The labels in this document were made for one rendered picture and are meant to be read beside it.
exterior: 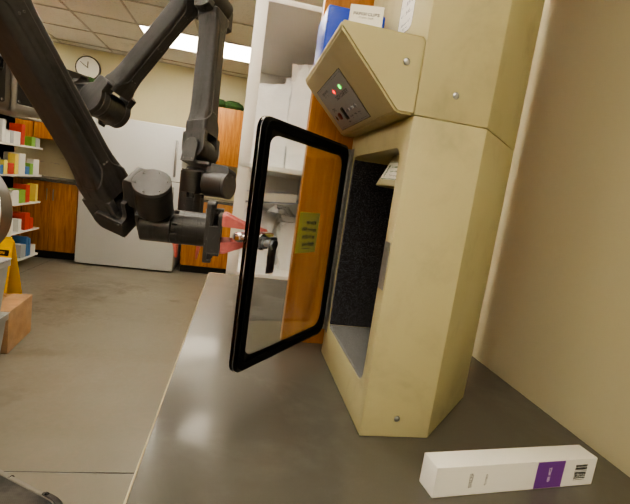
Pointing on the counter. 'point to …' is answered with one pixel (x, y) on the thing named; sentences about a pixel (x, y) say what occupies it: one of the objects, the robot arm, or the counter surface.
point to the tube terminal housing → (440, 210)
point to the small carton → (372, 15)
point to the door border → (253, 231)
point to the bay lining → (361, 247)
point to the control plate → (342, 100)
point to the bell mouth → (389, 174)
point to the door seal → (258, 240)
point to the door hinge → (338, 238)
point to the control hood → (372, 72)
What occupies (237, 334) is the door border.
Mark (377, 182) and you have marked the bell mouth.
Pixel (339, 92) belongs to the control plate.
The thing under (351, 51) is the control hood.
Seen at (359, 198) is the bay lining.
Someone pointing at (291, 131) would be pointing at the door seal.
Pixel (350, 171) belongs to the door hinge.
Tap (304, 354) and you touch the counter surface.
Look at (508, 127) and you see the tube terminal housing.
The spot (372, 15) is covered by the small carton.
